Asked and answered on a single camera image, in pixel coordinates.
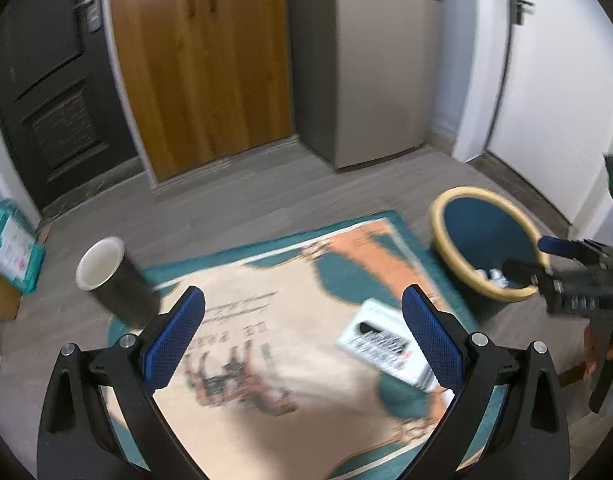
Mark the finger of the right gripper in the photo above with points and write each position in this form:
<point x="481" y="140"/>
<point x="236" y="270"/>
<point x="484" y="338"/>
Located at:
<point x="528" y="274"/>
<point x="569" y="249"/>

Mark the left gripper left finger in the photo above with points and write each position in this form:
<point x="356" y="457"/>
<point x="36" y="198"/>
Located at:
<point x="99" y="418"/>

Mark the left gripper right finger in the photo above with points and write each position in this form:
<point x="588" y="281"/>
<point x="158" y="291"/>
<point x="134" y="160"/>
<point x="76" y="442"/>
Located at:
<point x="506" y="420"/>

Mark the white medicine box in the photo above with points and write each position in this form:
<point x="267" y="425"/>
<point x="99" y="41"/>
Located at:
<point x="379" y="336"/>

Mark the teal yellow-rimmed trash bin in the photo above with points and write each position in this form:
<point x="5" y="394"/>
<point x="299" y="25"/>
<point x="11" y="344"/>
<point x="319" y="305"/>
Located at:
<point x="476" y="230"/>

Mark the person's right hand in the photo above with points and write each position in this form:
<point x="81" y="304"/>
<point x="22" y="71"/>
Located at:
<point x="590" y="351"/>

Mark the white interior door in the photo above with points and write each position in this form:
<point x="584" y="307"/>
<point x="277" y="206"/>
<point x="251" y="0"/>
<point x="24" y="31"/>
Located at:
<point x="556" y="118"/>

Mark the black paper cup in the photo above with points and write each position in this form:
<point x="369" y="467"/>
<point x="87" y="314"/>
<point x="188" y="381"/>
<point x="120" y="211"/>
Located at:
<point x="107" y="272"/>

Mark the brown cardboard box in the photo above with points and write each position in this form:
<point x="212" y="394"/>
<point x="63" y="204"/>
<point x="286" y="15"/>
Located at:
<point x="10" y="298"/>

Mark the teal orange patterned rug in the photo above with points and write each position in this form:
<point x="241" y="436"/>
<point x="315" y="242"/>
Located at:
<point x="267" y="389"/>

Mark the teal tissue pack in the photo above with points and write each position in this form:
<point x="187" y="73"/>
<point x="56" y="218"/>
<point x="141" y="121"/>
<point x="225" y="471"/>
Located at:
<point x="21" y="254"/>

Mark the beige refrigerator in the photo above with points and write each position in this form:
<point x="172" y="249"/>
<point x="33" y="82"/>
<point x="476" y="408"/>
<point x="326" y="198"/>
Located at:
<point x="364" y="76"/>

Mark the black entrance door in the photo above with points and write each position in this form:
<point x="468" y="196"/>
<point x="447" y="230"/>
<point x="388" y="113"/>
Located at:
<point x="60" y="112"/>

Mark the wooden cabinet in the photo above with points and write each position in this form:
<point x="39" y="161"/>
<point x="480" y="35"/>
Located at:
<point x="204" y="79"/>

